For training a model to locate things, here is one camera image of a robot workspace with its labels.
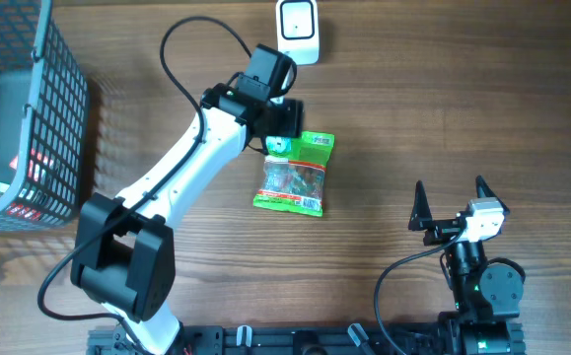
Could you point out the green snack bag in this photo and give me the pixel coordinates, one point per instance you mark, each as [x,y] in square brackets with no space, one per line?
[295,171]

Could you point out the red packets in basket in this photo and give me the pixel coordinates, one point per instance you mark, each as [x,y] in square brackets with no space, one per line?
[22,210]

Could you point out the dark grey mesh basket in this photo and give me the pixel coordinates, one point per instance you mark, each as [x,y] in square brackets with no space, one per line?
[44,103]

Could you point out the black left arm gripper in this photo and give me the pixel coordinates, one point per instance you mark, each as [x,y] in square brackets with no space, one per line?
[288,118]

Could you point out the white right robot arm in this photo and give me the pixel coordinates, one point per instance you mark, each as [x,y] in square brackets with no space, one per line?
[487,291]

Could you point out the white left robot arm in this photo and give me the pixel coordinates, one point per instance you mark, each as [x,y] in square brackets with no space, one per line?
[127,258]

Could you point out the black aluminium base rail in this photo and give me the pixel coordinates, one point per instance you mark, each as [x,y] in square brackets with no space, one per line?
[418,338]

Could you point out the white barcode scanner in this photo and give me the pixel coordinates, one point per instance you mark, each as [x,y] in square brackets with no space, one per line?
[297,29]

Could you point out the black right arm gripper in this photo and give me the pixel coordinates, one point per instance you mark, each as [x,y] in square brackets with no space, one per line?
[445,228]

